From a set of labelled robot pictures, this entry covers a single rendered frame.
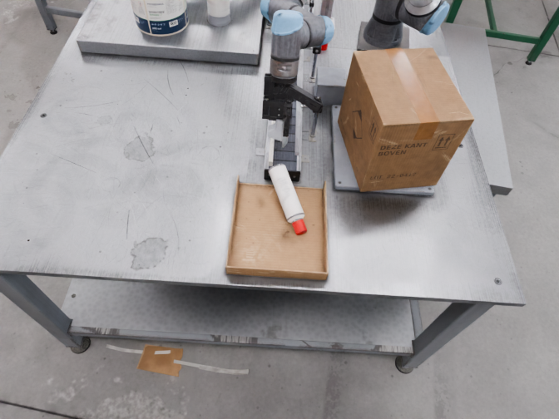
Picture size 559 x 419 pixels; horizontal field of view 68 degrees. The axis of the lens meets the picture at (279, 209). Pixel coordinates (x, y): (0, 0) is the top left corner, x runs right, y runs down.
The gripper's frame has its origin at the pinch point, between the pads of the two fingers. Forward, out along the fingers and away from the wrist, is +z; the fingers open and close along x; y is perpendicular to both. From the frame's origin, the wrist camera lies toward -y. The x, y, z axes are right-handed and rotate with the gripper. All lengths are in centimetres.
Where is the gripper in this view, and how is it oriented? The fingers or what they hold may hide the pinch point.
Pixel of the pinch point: (285, 143)
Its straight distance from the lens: 124.0
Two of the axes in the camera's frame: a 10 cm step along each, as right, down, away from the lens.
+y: -10.0, -0.7, -0.2
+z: -0.7, 8.2, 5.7
